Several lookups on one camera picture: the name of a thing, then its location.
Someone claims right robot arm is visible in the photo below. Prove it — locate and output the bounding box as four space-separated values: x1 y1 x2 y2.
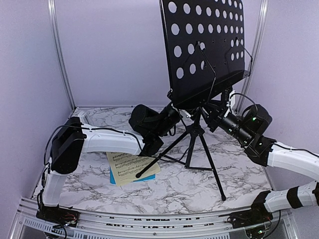
201 104 319 223

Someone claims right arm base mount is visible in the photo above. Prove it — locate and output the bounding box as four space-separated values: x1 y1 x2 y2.
227 190 273 229

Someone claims white metronome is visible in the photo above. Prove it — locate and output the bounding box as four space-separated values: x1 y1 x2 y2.
77 111 90 124

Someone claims aluminium frame post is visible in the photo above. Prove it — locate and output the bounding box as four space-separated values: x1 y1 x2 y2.
235 0 269 114
47 0 76 112

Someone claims aluminium front rail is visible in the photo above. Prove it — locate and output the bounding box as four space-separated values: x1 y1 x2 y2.
8 198 300 239

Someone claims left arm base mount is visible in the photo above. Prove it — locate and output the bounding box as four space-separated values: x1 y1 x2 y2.
36 205 80 227

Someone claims left aluminium frame post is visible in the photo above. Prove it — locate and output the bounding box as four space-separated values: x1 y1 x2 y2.
47 0 76 112

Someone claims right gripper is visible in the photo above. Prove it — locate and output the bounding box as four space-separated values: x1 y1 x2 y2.
200 99 254 145

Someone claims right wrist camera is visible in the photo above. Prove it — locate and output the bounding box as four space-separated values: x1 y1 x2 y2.
226 90 236 110

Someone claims yellow sheet music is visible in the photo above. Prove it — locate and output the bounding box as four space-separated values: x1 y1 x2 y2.
106 152 161 186

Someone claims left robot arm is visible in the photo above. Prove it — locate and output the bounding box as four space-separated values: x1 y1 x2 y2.
41 105 180 222

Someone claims black music stand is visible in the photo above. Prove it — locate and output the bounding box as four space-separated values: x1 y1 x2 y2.
134 0 254 202

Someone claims right aluminium frame post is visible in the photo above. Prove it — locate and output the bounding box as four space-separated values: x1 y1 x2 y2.
235 0 269 114

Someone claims blue sheet music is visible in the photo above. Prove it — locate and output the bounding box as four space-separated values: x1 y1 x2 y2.
109 164 157 185

